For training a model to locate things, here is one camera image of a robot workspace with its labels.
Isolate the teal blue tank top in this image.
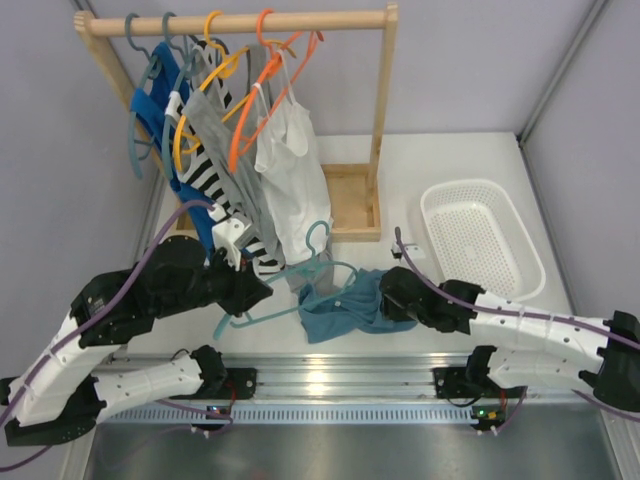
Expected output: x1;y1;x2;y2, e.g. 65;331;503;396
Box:
298;269;417;344

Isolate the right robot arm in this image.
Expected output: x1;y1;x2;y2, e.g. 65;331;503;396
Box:
379;267;639;413

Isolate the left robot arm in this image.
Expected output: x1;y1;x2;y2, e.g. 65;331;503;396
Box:
1;235;273;447

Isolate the black white striped tank top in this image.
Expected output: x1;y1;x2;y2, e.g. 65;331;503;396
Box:
172;40;285;274

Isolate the orange plastic hanger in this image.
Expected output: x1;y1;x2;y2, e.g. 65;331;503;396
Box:
228;7;325;175

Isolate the grey tank top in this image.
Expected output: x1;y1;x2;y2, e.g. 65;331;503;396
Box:
180;43;335;306

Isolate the royal blue tank top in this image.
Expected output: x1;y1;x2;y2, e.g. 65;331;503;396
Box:
130;41;256;261

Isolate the yellow plastic hanger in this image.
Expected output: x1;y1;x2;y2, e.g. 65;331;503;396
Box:
172;10;246;173

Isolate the grey blue hanger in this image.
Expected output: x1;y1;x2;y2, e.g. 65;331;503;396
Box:
161;12;197;182
125;13;161;179

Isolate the white perforated plastic basket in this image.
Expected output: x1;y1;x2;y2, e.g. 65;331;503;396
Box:
420;179;546;302

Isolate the wooden clothes rack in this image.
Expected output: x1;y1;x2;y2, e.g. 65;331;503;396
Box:
73;3;398;242

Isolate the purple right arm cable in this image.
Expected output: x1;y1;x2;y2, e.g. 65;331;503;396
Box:
393;225;640;436

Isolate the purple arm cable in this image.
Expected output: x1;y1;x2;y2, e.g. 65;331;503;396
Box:
0;199;236;471
393;225;640;436

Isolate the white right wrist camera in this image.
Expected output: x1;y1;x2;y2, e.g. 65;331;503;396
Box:
391;243;426;261

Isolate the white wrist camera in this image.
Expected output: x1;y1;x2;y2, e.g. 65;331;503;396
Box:
208;204;253;271
391;243;426;261

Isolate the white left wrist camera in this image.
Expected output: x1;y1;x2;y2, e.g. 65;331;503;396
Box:
208;204;253;271

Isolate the aluminium mounting rail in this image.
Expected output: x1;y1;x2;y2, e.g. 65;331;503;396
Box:
79;351;591;401

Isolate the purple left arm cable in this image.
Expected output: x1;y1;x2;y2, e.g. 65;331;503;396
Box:
0;199;236;471

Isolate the white slotted cable duct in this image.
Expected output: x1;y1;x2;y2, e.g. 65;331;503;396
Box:
107;403;506;427

